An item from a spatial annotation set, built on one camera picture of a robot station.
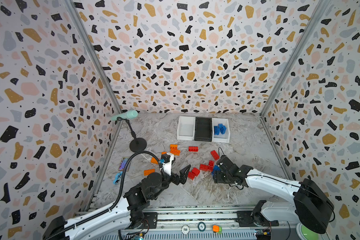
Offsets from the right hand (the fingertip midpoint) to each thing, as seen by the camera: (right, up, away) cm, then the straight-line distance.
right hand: (217, 175), depth 86 cm
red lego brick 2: (+1, +10, +12) cm, 15 cm away
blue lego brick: (+7, +29, +27) cm, 40 cm away
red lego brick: (-13, +13, +14) cm, 23 cm away
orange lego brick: (-27, +14, +15) cm, 33 cm away
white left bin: (-18, +27, +27) cm, 42 cm away
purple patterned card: (-57, +5, +6) cm, 57 cm away
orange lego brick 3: (-41, 0, +4) cm, 41 cm away
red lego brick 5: (-12, +1, +3) cm, 12 cm away
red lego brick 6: (-15, -1, +2) cm, 15 cm away
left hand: (-18, +12, -16) cm, 27 cm away
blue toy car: (-57, -1, -2) cm, 57 cm away
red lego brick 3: (-2, +4, +7) cm, 8 cm away
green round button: (+40, -23, -15) cm, 49 cm away
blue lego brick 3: (+8, +26, +21) cm, 34 cm away
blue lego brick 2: (+4, +25, +23) cm, 35 cm away
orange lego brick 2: (-24, +11, +12) cm, 29 cm away
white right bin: (+9, +20, +21) cm, 31 cm away
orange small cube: (-4, -20, -17) cm, 26 cm away
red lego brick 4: (-7, +3, +5) cm, 9 cm away
